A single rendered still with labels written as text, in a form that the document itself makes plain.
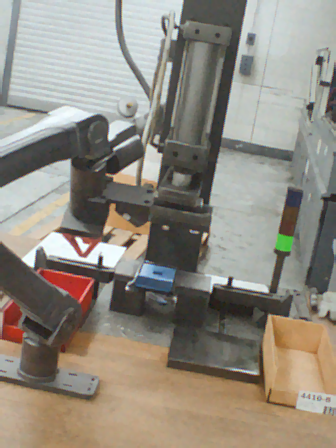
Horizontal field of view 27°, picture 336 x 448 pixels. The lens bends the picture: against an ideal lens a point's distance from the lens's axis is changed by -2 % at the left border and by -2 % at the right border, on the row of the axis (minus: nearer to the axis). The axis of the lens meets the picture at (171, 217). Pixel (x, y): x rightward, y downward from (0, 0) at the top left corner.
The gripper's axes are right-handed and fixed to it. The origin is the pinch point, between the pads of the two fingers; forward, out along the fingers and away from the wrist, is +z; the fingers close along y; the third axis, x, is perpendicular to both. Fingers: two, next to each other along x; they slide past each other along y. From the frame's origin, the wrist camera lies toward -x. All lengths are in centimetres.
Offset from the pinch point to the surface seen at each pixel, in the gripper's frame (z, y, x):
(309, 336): 23, 8, -45
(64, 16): 434, 859, 224
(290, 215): 16, 36, -39
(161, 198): 4.9, 21.2, -10.6
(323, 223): 209, 251, -99
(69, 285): 25.2, 11.9, 5.5
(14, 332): 14.6, -10.2, 10.4
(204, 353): 18.3, -4.1, -24.1
